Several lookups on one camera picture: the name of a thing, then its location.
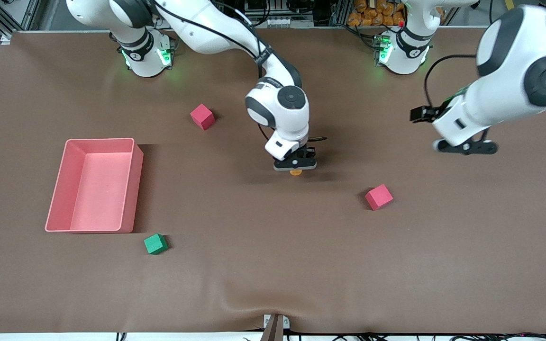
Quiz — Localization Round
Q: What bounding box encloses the brown table mat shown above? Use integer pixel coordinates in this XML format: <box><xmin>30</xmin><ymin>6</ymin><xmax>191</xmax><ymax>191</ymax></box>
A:
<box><xmin>0</xmin><ymin>27</ymin><xmax>546</xmax><ymax>334</ymax></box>

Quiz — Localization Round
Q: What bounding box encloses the pink foam cube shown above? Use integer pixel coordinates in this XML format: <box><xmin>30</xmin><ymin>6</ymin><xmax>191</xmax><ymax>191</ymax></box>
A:
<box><xmin>190</xmin><ymin>104</ymin><xmax>216</xmax><ymax>131</ymax></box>
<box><xmin>364</xmin><ymin>184</ymin><xmax>394</xmax><ymax>211</ymax></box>

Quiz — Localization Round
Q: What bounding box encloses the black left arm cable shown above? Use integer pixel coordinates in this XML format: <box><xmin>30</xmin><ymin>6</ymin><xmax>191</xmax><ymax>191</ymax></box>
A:
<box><xmin>424</xmin><ymin>54</ymin><xmax>480</xmax><ymax>110</ymax></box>

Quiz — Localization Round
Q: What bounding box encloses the green foam cube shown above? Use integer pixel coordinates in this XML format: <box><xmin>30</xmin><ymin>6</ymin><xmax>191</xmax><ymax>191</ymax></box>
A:
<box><xmin>144</xmin><ymin>233</ymin><xmax>168</xmax><ymax>255</ymax></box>

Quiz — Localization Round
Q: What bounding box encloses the pink plastic tray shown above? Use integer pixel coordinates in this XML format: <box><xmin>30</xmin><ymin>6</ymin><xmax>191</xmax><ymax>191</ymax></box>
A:
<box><xmin>45</xmin><ymin>138</ymin><xmax>144</xmax><ymax>234</ymax></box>

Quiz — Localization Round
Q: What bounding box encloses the orange lumpy toy pile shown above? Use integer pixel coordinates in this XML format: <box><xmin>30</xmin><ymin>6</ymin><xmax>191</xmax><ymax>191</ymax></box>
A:
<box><xmin>347</xmin><ymin>0</ymin><xmax>407</xmax><ymax>27</ymax></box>

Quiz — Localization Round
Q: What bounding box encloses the aluminium frame rail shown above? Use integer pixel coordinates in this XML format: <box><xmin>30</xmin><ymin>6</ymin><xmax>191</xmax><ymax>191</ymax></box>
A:
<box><xmin>0</xmin><ymin>0</ymin><xmax>42</xmax><ymax>38</ymax></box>

